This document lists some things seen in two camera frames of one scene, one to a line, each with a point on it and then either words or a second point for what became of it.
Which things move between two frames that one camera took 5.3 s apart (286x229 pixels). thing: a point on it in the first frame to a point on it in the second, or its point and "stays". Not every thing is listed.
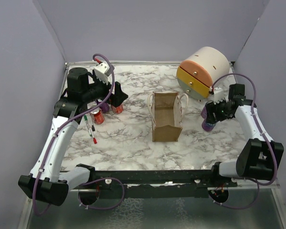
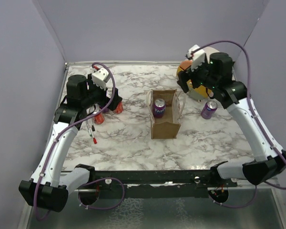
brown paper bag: (166, 110) stays
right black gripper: (211, 108) to (185, 76)
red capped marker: (95, 140) stays
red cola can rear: (117, 109) stays
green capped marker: (88, 127) stays
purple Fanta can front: (206, 127) to (159, 108)
